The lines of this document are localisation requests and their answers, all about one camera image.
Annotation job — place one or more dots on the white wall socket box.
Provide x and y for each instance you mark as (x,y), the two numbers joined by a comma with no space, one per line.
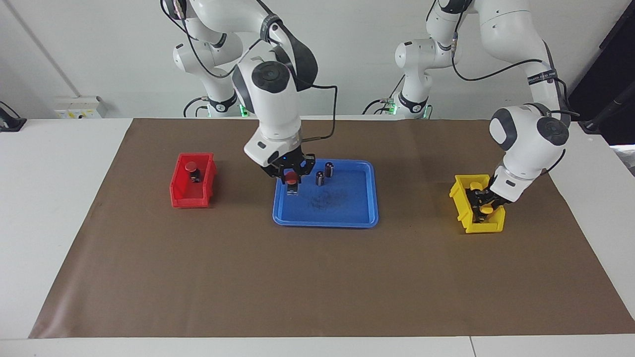
(79,106)

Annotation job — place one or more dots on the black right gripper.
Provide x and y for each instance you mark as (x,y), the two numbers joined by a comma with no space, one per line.
(288,161)

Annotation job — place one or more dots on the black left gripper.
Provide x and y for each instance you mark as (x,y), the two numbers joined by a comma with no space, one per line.
(497,195)

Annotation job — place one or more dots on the black stand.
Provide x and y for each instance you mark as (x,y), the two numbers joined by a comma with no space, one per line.
(593,124)

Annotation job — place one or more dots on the red plastic bin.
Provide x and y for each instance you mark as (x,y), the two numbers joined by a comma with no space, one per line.
(186,199)

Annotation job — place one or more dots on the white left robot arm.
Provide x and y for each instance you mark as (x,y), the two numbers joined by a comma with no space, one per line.
(526,134)

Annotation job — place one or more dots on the blue plastic tray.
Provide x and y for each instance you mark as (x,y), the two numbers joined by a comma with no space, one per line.
(347,208)

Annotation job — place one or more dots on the grey object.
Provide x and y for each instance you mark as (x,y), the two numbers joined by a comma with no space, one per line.
(627,158)

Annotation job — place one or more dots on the red push button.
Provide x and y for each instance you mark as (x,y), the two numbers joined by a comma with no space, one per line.
(292,177)
(191,167)

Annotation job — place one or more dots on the small black device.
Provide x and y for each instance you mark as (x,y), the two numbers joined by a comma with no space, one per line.
(11,123)

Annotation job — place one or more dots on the black panel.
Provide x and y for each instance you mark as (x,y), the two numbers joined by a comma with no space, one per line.
(610,59)

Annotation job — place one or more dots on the yellow plastic bin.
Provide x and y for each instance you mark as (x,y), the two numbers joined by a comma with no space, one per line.
(488,227)

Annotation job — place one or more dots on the black cylindrical capacitor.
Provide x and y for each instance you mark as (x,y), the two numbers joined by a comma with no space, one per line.
(329,169)
(320,178)

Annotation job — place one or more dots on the yellow push button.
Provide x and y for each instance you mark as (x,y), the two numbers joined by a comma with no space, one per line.
(476,186)
(487,210)

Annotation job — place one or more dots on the brown paper table mat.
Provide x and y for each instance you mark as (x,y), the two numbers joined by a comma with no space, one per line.
(297,277)

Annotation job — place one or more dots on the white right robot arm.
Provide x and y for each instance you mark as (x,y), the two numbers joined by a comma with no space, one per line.
(273,109)

